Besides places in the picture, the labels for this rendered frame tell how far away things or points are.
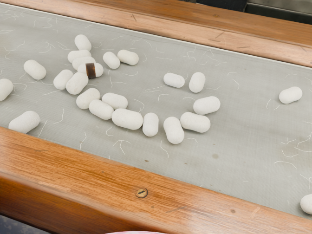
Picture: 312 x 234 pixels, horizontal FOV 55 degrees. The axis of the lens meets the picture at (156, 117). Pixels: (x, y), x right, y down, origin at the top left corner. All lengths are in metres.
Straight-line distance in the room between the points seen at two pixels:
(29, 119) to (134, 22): 0.29
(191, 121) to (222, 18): 0.28
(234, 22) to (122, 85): 0.25
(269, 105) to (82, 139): 0.25
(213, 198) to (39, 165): 0.17
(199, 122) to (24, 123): 0.20
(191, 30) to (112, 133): 0.27
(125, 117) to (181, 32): 0.25
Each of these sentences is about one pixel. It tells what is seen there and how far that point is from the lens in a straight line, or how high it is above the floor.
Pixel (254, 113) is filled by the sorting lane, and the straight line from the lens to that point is 0.42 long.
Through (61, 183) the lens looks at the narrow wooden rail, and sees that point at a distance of 0.29.
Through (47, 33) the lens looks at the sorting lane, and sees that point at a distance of 0.57.
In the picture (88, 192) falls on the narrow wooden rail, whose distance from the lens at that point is 0.28.
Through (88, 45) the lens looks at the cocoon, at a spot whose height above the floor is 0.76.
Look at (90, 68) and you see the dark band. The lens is 0.44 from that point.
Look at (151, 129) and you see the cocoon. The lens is 0.35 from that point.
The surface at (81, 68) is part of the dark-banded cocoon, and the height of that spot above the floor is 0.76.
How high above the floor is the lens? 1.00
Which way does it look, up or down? 43 degrees down
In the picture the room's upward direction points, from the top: 4 degrees clockwise
